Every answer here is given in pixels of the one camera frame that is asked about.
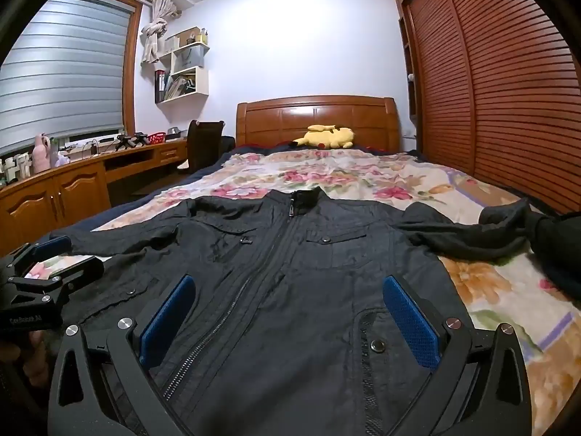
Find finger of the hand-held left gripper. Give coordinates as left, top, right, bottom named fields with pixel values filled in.
left=9, top=257, right=104, bottom=303
left=2, top=235, right=72, bottom=278

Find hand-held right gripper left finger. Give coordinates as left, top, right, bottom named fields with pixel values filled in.
left=48, top=274, right=214, bottom=436

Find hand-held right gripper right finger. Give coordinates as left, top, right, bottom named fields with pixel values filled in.
left=382, top=275, right=532, bottom=436

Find black jacket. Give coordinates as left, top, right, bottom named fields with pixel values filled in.
left=50, top=187, right=536, bottom=436

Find person's left hand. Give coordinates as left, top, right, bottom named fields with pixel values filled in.
left=13, top=331, right=52, bottom=391

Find wooden desk cabinet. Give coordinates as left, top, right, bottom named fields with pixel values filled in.
left=0, top=135, right=189, bottom=257

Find white cup set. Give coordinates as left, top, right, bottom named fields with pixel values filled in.
left=0, top=152, right=33, bottom=178

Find pink bottle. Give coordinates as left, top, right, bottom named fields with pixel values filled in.
left=33, top=133, right=52, bottom=174

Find black gadget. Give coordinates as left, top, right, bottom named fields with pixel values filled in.
left=115, top=133, right=148, bottom=150

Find floral blanket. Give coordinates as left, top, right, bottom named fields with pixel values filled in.
left=27, top=148, right=581, bottom=373

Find black cloth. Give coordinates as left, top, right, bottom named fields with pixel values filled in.
left=529, top=211, right=581, bottom=291

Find grey window blind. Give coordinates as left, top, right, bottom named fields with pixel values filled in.
left=0, top=0, right=129, bottom=157

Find dark chair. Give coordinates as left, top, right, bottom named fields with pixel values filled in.
left=187, top=119, right=225, bottom=173

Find yellow plush toy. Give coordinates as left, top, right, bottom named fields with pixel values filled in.
left=290, top=124, right=355, bottom=150

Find stack of books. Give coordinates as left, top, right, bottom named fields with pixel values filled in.
left=164, top=74, right=197, bottom=101

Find grey paper bag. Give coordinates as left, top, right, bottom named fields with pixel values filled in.
left=175, top=44, right=206, bottom=73

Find tied beige curtain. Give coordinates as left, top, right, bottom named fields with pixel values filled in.
left=141, top=0, right=179, bottom=65

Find wooden bed headboard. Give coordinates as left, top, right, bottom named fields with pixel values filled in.
left=236, top=95, right=401, bottom=153

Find wooden louvered wardrobe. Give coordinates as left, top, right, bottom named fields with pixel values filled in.
left=391, top=0, right=581, bottom=216

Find wooden window frame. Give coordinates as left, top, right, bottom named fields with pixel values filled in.
left=64, top=0, right=142, bottom=146

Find white wall shelf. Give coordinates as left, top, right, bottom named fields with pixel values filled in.
left=154, top=27, right=210, bottom=104

